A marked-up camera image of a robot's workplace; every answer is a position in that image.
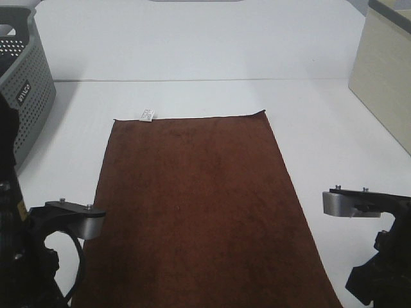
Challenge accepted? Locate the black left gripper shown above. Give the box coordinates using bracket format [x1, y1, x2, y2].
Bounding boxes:
[1, 222, 64, 307]

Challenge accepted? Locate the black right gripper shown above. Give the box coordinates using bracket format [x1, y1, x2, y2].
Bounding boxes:
[345, 203, 410, 307]

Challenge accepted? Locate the brown towel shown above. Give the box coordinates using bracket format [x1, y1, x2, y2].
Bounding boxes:
[72, 111, 340, 307]

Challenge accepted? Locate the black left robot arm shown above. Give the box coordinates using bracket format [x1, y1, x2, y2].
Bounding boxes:
[1, 97, 67, 307]

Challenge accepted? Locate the white towel label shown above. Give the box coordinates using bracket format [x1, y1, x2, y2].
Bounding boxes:
[138, 108, 155, 123]

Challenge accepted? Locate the grey perforated plastic basket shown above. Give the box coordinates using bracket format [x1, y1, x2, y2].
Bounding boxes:
[1, 5, 56, 169]

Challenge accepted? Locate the beige storage box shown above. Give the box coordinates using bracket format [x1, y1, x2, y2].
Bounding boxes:
[348, 1, 410, 151]

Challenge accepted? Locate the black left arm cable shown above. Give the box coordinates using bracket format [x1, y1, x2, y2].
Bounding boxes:
[59, 229, 86, 302]

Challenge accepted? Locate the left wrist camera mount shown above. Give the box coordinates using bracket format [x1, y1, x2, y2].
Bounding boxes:
[29, 200, 106, 240]

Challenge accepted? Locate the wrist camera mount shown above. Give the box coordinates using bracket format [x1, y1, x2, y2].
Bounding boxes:
[29, 200, 106, 240]
[322, 185, 410, 218]

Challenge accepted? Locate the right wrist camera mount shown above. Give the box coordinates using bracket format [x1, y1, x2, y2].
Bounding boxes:
[322, 185, 410, 218]

